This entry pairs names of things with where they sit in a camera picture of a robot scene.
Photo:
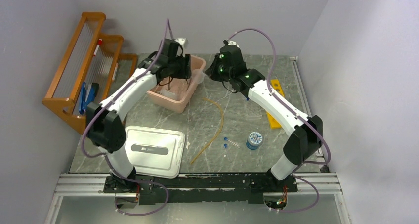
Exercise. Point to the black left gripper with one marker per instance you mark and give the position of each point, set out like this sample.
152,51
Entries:
185,72

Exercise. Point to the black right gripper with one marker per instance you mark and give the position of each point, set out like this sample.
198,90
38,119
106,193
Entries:
211,71

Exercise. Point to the clear plastic funnel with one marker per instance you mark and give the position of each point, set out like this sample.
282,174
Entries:
198,76

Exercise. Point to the black wire ring tripod stand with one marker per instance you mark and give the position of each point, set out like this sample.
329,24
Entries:
173,85

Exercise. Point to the small white plastic bag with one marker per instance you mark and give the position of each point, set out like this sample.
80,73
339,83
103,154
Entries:
169,94

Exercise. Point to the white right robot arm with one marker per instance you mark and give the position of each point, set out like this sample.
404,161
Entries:
303,131

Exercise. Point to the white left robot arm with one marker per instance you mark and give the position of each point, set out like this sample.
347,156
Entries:
105,120

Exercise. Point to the pink plastic bin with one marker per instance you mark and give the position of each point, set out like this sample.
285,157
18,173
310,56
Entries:
183,97

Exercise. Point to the blue capped test tube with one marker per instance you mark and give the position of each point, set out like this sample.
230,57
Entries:
231,142
227,152

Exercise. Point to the blue patterned round tin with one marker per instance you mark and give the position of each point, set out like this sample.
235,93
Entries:
254,140

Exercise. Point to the red and white marker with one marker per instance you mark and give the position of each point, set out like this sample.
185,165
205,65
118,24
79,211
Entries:
98,44

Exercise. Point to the wooden drying rack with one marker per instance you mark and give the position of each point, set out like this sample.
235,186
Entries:
78,65

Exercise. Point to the white metal tray lid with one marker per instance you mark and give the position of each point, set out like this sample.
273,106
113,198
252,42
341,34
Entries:
155,152

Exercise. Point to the blue stapler tool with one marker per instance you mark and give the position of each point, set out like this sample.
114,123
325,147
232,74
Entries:
88,95

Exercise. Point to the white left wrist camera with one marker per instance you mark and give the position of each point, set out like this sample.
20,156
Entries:
183,42

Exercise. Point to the aluminium frame rail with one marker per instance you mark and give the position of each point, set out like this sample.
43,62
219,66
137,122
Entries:
91,185

